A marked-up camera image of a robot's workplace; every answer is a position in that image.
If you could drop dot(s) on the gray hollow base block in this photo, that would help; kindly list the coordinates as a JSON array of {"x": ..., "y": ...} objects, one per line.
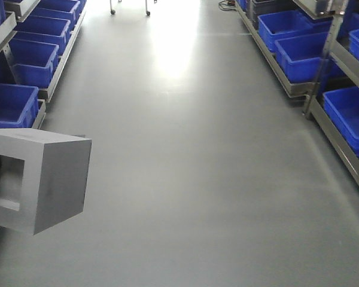
[{"x": 43, "y": 178}]

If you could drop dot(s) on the blue bin near left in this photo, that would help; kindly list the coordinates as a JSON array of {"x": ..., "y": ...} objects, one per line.
[{"x": 18, "y": 106}]

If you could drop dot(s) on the blue bin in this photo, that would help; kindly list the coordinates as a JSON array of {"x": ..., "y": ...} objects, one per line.
[
  {"x": 282, "y": 25},
  {"x": 300, "y": 57},
  {"x": 18, "y": 106},
  {"x": 34, "y": 62},
  {"x": 342, "y": 107}
]

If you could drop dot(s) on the blue bin right far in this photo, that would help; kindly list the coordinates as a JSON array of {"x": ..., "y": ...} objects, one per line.
[{"x": 282, "y": 25}]

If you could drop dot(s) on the blue bin right middle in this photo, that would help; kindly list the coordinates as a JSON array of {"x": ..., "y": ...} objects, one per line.
[{"x": 300, "y": 57}]

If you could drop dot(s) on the blue bin right near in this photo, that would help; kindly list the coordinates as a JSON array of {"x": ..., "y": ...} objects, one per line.
[{"x": 342, "y": 107}]

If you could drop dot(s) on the left shelf rack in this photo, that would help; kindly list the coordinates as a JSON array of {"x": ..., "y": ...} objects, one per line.
[{"x": 54, "y": 22}]

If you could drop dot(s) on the shelf rack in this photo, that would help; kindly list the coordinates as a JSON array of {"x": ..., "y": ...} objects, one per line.
[
  {"x": 339, "y": 66},
  {"x": 54, "y": 22}
]

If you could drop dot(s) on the right shelf rack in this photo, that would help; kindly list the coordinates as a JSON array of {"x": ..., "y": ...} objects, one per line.
[{"x": 339, "y": 66}]

